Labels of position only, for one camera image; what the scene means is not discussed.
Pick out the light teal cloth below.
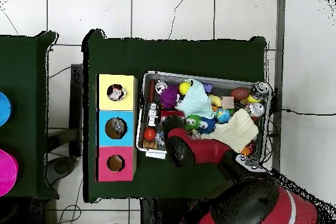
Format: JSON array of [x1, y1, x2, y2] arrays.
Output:
[[175, 78, 216, 120]]

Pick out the blue puffer ball with eyes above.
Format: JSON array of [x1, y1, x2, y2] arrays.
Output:
[[198, 116, 217, 135]]

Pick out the plain wooden cube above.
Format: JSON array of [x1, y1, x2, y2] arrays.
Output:
[[221, 96, 235, 110]]

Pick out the colourful patterned cloth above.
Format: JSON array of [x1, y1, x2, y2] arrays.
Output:
[[107, 83, 128, 102]]

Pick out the cream knitted cloth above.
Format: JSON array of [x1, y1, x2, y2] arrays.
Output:
[[201, 108, 259, 154]]

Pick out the wooden box with three holes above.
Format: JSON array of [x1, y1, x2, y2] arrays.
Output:
[[95, 73, 138, 183]]

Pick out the purple spiky ball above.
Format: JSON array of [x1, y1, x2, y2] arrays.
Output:
[[159, 85, 180, 109]]

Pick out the green spiky puffer ball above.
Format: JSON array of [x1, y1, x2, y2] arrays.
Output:
[[184, 114, 202, 131]]

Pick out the globe print ball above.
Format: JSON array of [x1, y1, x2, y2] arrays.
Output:
[[215, 108, 231, 124]]

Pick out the dark green table cloth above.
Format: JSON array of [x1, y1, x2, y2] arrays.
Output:
[[0, 30, 59, 200], [82, 29, 268, 205]]

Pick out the grey stand base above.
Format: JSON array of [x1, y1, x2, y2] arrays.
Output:
[[45, 155, 77, 185]]

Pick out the blue round bowl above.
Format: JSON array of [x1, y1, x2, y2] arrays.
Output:
[[0, 91, 13, 127]]

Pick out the magenta round bowl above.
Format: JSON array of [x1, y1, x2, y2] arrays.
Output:
[[0, 148, 19, 197]]

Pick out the grey wire mesh bin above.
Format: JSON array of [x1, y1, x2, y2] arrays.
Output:
[[136, 70, 274, 162]]

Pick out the black cable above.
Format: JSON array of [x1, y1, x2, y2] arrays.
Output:
[[272, 108, 336, 116]]

